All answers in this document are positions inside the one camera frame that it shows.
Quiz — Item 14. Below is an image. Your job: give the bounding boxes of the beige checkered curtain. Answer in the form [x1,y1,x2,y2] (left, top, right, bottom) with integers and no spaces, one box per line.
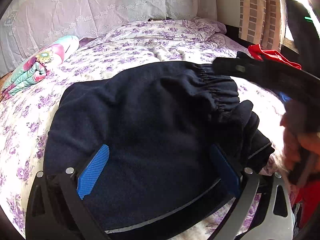
[239,0,286,51]

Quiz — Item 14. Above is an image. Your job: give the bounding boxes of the purple floral bed sheet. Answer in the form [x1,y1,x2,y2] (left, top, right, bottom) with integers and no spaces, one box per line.
[0,17,293,240]

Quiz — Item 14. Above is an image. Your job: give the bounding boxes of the person's right hand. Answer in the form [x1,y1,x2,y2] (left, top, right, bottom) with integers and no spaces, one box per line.
[280,100,319,187]

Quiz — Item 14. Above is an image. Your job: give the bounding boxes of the folded colourful floral quilt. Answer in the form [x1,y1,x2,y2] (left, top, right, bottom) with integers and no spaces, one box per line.
[1,36,80,100]

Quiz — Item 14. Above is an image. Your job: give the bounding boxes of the white lace curtain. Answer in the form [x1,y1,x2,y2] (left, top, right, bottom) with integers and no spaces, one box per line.
[1,0,217,74]

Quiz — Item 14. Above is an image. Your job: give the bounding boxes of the red garment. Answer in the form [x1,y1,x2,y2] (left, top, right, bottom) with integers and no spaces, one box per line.
[248,44,302,70]

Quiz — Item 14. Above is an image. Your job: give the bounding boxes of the dark navy pants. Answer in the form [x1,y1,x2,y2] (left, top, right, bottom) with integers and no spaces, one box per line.
[43,61,273,239]

